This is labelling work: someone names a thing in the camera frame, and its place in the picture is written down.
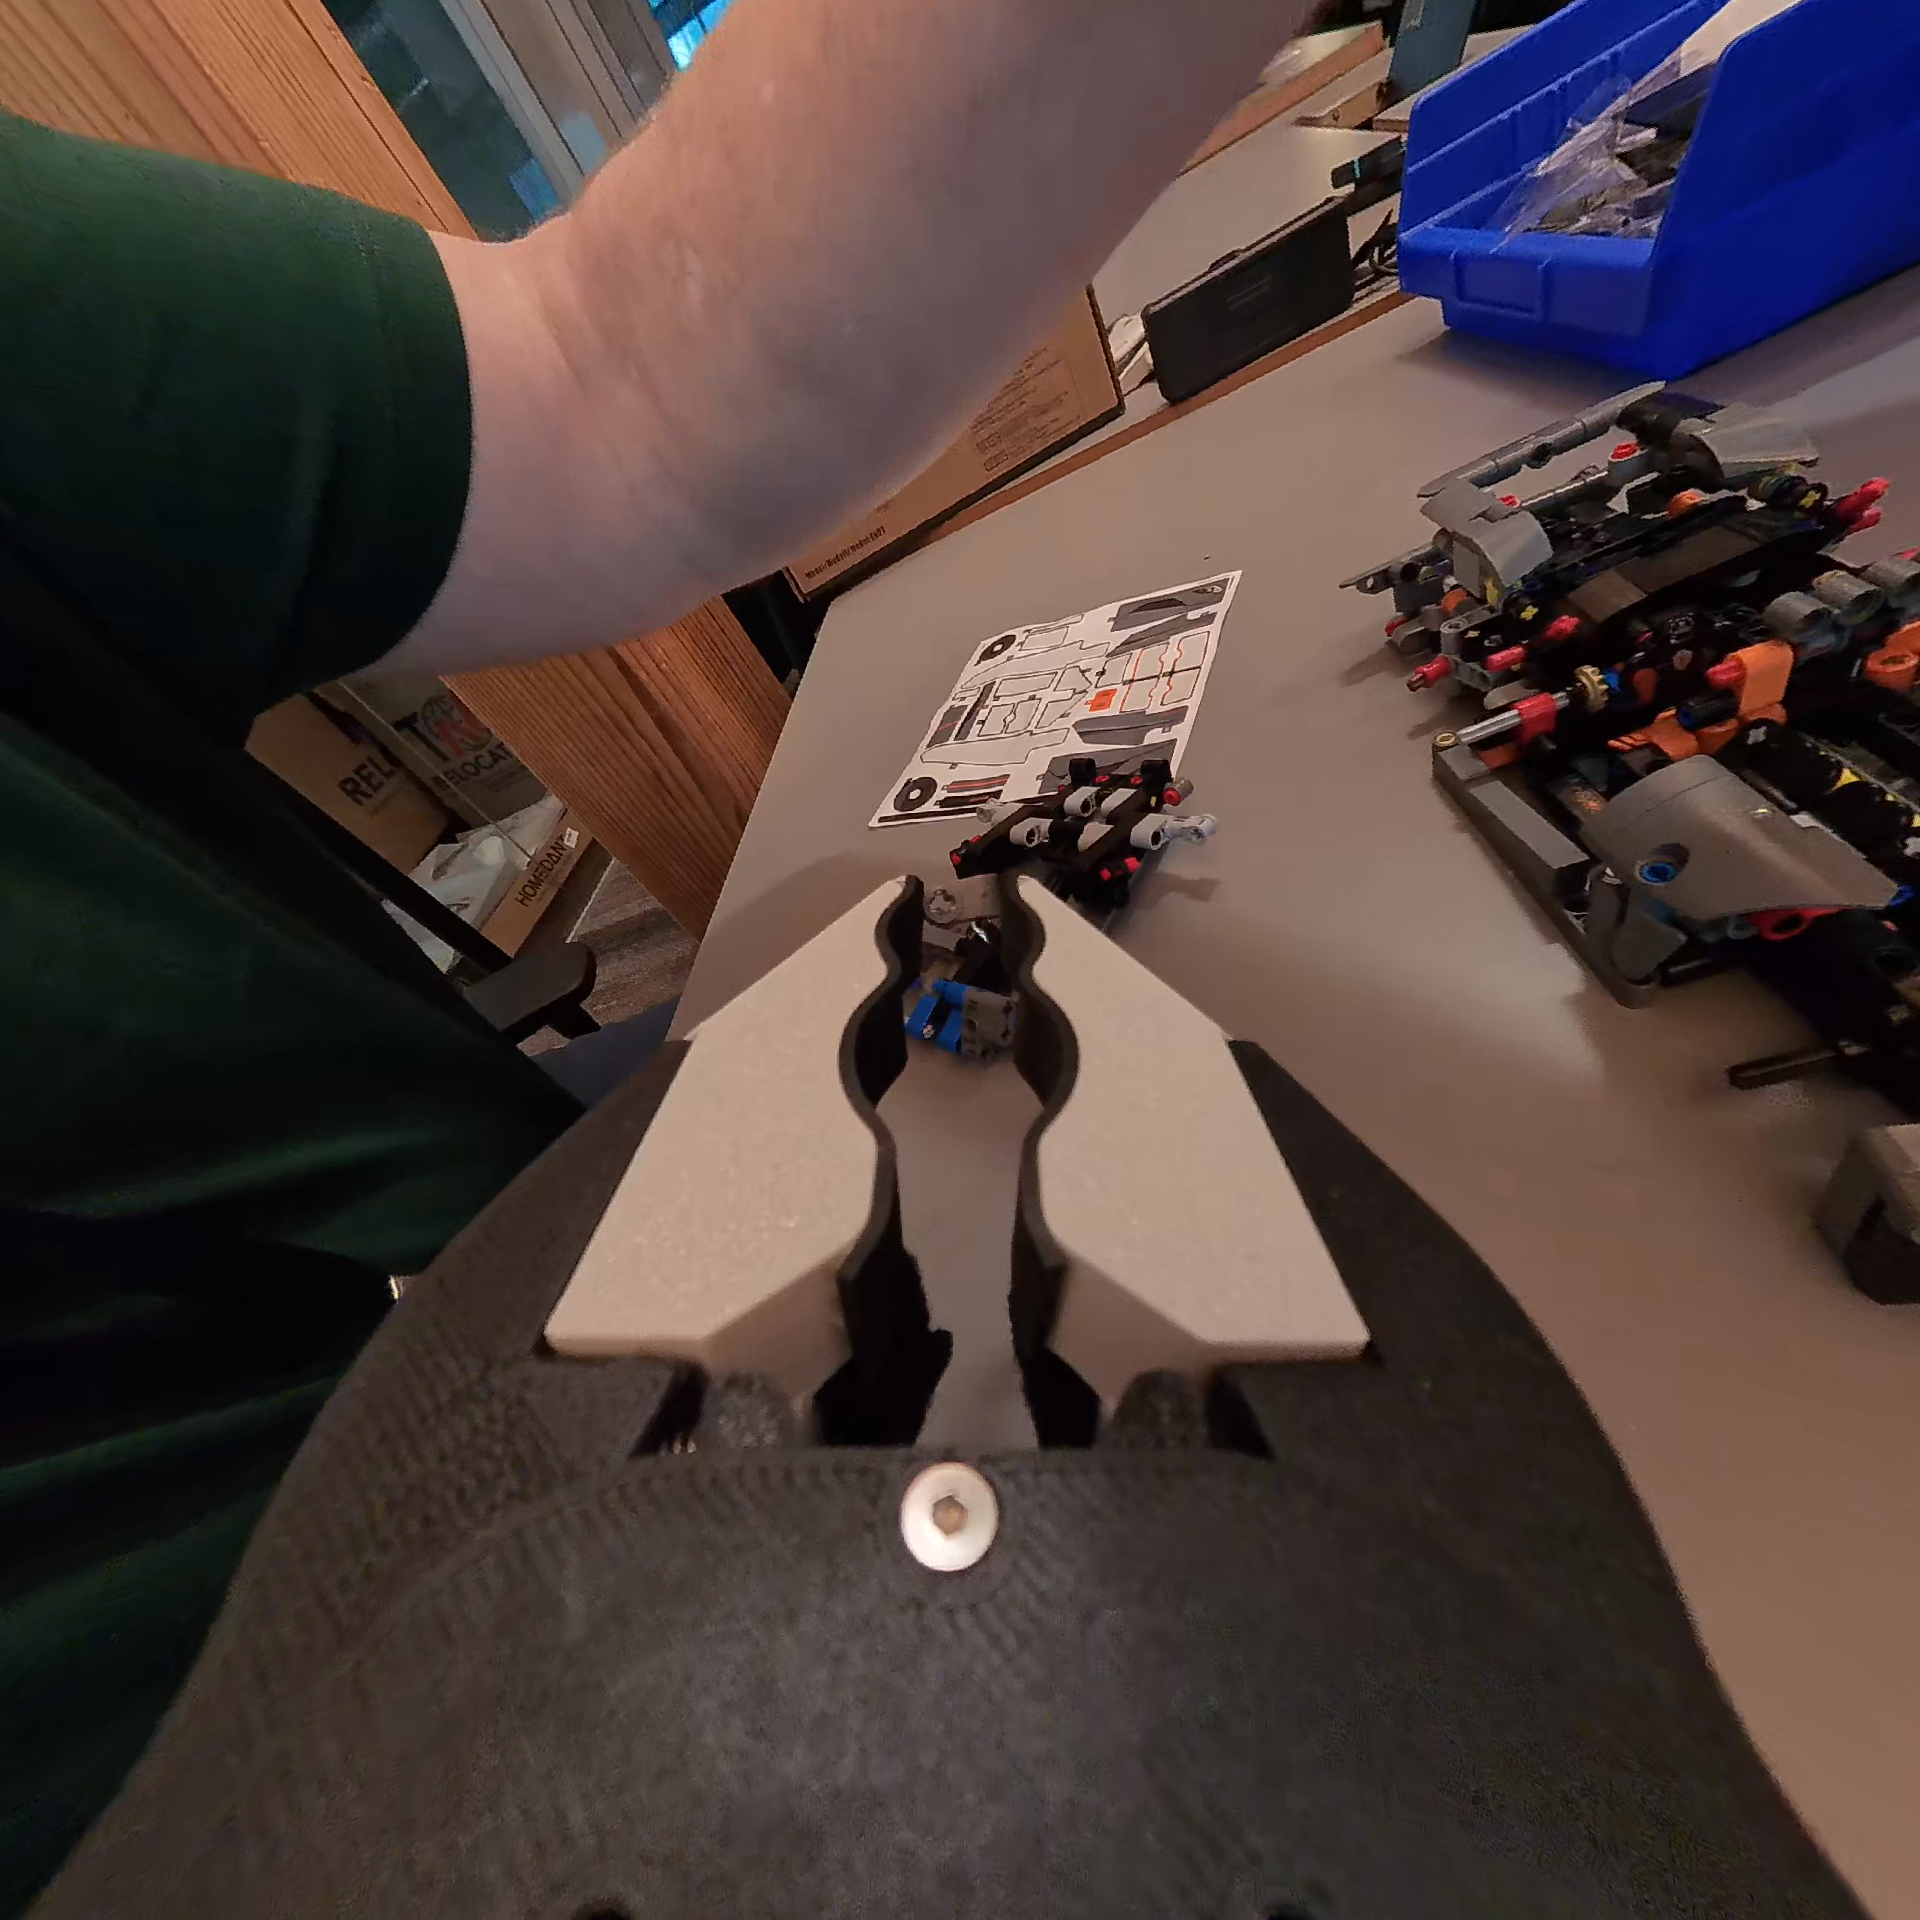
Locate brown cardboard box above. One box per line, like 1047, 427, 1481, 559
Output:
243, 674, 546, 876
782, 292, 1130, 606
479, 810, 599, 965

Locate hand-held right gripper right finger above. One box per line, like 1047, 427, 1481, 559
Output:
1001, 873, 1372, 1426

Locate black case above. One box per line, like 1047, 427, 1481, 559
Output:
1140, 200, 1362, 410

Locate white plastic bag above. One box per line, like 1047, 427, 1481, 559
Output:
383, 817, 572, 970

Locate small lego gearbox assembly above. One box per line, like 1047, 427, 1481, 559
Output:
900, 754, 1220, 1073

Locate lego sticker sheet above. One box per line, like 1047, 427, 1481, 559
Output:
869, 570, 1245, 830

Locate clear plastic bags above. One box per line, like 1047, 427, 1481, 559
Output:
1494, 53, 1732, 247

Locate blue plastic bin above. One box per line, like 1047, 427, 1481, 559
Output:
1393, 0, 1920, 380

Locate person's left forearm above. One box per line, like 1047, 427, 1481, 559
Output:
383, 0, 1330, 682

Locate person's green shirt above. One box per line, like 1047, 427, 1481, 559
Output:
0, 110, 592, 1914

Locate large lego car chassis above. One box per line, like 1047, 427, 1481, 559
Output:
1339, 380, 1920, 1308

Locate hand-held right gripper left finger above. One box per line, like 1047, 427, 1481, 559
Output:
542, 880, 954, 1444

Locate black office chair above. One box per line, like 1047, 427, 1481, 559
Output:
289, 781, 602, 1045

